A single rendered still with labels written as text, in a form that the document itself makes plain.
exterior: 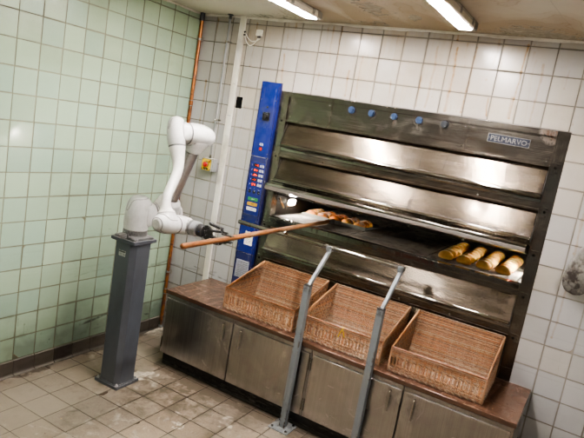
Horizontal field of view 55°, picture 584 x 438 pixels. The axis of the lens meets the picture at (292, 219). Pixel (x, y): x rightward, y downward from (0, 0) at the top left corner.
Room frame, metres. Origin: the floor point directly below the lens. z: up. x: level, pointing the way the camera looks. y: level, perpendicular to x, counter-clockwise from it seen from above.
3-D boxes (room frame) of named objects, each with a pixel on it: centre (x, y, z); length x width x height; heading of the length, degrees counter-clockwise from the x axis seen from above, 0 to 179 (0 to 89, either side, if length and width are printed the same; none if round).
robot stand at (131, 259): (3.55, 0.98, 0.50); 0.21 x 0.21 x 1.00; 62
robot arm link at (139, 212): (3.55, 0.97, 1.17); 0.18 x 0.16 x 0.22; 137
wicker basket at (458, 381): (3.20, -1.04, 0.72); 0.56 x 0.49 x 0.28; 63
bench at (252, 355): (3.54, -0.39, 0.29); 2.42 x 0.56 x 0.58; 61
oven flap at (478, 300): (3.74, -0.62, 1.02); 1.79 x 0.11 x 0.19; 61
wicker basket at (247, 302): (3.78, 0.02, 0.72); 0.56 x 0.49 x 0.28; 63
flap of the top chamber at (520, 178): (3.74, -0.62, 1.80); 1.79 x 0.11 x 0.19; 61
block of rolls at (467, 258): (3.84, -1.34, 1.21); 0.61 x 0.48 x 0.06; 151
